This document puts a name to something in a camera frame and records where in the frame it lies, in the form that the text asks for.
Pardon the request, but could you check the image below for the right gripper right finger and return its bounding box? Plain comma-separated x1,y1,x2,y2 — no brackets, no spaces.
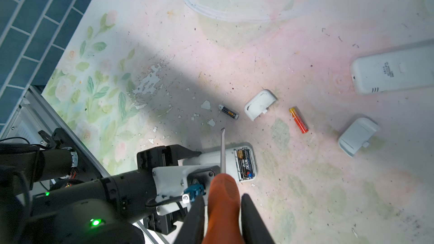
241,194,275,244

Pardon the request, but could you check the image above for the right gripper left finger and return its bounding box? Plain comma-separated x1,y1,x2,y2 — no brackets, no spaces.
174,195,205,244

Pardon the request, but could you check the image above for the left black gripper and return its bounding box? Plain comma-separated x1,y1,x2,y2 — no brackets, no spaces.
136,145,202,235

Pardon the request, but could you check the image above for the orange handled screwdriver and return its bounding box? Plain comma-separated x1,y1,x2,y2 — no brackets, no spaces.
203,129,244,244

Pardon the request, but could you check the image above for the black blue Handa battery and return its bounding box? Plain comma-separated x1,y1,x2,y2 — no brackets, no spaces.
243,148,255,179

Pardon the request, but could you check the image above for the white remote control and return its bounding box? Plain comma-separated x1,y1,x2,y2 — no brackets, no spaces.
183,144,257,183
350,40,434,95

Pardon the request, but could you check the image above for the small dark battery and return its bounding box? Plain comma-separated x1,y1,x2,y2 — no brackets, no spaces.
219,105,239,120

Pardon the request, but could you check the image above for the white battery cover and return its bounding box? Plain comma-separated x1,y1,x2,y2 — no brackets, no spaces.
244,89,277,122
337,117,380,158

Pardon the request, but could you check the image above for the small orange battery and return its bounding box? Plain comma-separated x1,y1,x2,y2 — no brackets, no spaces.
289,107,309,134

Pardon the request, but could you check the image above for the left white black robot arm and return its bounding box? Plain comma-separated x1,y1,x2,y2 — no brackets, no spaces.
1,141,200,244

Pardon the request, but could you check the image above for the black gold battery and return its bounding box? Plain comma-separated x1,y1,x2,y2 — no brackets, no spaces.
237,149,247,180

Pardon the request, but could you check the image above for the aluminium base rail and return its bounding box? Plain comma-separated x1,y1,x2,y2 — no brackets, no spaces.
4,128,104,196

